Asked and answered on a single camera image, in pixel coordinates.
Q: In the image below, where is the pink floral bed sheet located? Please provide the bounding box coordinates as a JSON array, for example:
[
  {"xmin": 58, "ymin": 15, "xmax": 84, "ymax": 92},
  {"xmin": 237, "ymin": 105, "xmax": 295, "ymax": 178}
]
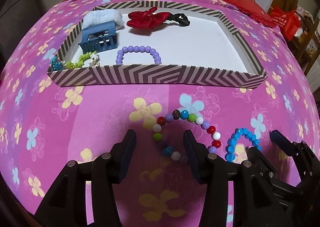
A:
[{"xmin": 1, "ymin": 0, "xmax": 319, "ymax": 226}]

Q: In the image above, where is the red satin bow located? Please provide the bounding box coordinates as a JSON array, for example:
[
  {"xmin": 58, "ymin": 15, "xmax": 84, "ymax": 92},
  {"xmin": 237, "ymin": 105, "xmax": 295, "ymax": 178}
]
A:
[{"xmin": 126, "ymin": 7, "xmax": 170, "ymax": 30}]

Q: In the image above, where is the striped zigzag tray box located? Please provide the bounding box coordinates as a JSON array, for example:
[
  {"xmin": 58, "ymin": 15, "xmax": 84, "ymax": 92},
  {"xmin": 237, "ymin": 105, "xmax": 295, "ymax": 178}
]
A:
[{"xmin": 47, "ymin": 1, "xmax": 267, "ymax": 89}]

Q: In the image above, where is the purple bead bracelet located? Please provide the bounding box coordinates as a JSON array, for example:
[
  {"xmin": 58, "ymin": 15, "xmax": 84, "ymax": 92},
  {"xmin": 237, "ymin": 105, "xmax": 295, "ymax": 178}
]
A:
[{"xmin": 115, "ymin": 45, "xmax": 163, "ymax": 65}]

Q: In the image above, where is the mixed colour bead bracelet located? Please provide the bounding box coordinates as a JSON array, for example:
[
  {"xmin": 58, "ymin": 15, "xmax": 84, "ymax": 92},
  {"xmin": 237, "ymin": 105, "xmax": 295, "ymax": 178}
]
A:
[{"xmin": 152, "ymin": 109, "xmax": 222, "ymax": 162}]

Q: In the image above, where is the blue bead bracelet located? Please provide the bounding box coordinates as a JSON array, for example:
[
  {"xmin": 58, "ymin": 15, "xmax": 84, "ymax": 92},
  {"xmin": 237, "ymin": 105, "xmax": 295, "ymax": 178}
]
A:
[{"xmin": 225, "ymin": 127, "xmax": 263, "ymax": 163}]

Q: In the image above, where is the blue hair claw clip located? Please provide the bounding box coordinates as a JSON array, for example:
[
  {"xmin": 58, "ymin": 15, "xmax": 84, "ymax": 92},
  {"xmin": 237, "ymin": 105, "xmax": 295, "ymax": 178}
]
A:
[{"xmin": 78, "ymin": 21, "xmax": 118, "ymax": 53}]

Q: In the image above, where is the red cushion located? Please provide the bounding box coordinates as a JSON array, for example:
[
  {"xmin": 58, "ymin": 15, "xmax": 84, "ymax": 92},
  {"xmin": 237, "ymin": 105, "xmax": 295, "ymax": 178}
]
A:
[{"xmin": 223, "ymin": 0, "xmax": 276, "ymax": 28}]

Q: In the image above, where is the black hair scrunchie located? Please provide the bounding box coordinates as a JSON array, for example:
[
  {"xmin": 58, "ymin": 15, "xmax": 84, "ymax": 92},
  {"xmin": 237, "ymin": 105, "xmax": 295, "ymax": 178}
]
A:
[{"xmin": 167, "ymin": 13, "xmax": 190, "ymax": 27}]

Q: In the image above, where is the light blue fluffy scrunchie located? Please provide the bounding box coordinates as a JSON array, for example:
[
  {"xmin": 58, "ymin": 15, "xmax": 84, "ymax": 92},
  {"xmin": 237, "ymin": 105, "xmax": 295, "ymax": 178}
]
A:
[{"xmin": 82, "ymin": 9, "xmax": 124, "ymax": 29}]

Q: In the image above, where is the multicolour flower bead bracelet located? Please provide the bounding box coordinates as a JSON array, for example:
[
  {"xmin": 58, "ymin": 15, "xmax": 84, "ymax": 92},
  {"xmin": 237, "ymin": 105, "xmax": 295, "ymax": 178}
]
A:
[{"xmin": 49, "ymin": 51, "xmax": 101, "ymax": 70}]

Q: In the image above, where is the red shopping bag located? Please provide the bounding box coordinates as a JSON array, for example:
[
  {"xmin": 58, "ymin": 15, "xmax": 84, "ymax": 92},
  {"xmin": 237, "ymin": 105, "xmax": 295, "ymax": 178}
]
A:
[{"xmin": 270, "ymin": 6, "xmax": 300, "ymax": 41}]

